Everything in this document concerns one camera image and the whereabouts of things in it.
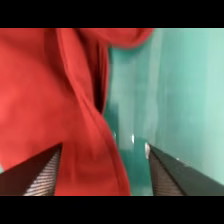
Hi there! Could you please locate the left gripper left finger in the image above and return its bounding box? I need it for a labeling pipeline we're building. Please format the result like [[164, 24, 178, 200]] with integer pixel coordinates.
[[0, 143, 63, 197]]

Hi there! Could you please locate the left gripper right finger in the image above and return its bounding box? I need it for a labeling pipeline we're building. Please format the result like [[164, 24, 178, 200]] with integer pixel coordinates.
[[147, 143, 224, 197]]

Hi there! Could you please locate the red T-shirt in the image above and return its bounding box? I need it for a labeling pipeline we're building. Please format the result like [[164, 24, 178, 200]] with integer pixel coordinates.
[[0, 28, 155, 197]]

